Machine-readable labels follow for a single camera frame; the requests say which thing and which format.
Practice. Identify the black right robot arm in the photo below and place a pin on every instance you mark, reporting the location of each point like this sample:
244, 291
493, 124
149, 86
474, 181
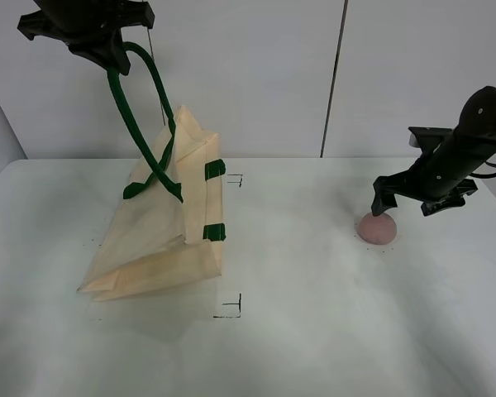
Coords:
478, 119

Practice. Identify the pink peach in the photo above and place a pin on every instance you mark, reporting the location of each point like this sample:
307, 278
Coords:
377, 230

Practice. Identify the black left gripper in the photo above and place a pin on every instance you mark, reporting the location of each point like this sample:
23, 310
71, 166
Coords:
92, 28

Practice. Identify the cream linen bag green handles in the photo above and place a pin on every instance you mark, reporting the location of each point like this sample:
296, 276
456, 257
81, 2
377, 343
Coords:
168, 229

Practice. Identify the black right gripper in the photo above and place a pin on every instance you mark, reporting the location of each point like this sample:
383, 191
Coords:
442, 172

